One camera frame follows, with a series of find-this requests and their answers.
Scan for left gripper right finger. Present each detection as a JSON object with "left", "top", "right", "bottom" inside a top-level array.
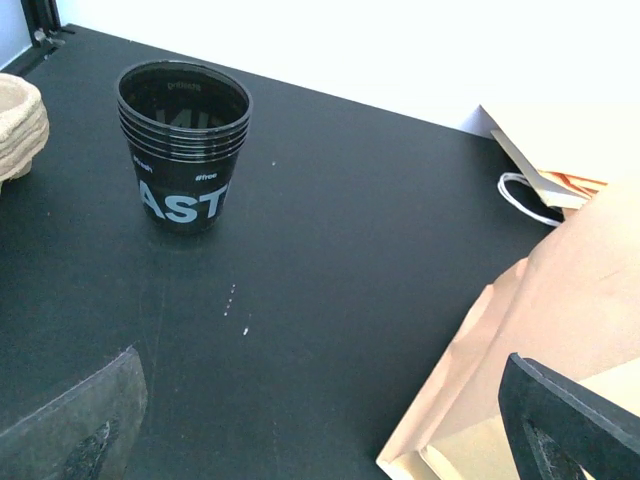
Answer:
[{"left": 498, "top": 353, "right": 639, "bottom": 479}]

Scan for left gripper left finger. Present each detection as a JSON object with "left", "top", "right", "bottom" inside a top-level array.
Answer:
[{"left": 1, "top": 346, "right": 148, "bottom": 479}]

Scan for orange paper bag white handles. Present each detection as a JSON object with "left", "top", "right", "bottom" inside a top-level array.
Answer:
[{"left": 376, "top": 178, "right": 639, "bottom": 479}]

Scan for orange paper bag stack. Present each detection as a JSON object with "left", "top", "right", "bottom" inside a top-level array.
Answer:
[{"left": 480, "top": 102, "right": 611, "bottom": 227}]

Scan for pulp cup carrier stack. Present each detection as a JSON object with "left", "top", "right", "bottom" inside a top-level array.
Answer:
[{"left": 1, "top": 73, "right": 49, "bottom": 184}]

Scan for black paper cup stack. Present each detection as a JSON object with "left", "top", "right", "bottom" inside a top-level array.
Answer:
[{"left": 115, "top": 60, "right": 253, "bottom": 235}]

